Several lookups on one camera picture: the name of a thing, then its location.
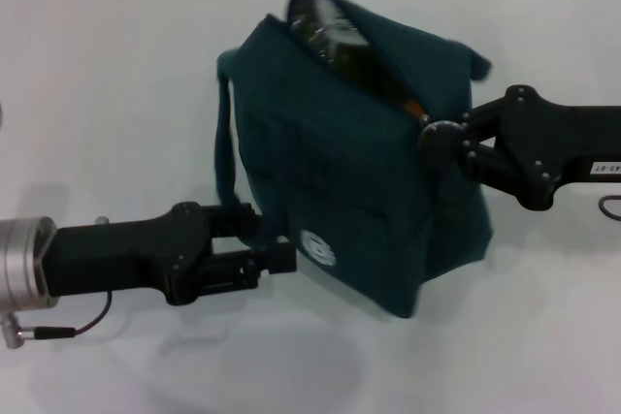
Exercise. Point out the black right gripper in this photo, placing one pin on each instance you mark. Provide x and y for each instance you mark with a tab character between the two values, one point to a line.
548	147

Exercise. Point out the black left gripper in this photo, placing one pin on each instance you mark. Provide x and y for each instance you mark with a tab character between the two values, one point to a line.
126	259

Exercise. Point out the orange yellow pear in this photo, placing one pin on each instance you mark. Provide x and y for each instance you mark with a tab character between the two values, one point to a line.
413	107

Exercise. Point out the teal fabric lunch bag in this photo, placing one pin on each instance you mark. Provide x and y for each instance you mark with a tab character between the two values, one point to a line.
349	167

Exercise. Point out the green cucumber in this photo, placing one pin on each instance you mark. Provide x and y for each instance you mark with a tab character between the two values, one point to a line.
339	41

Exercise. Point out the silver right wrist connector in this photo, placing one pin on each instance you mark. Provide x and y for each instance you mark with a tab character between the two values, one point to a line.
610	208

